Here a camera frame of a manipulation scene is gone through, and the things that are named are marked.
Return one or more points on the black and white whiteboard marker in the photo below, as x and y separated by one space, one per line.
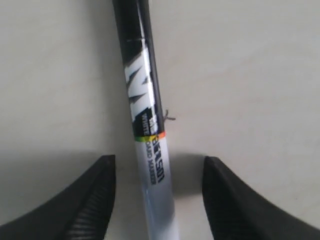
134 28

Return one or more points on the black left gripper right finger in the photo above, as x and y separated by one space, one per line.
237 212

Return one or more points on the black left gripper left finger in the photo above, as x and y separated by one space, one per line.
82 211

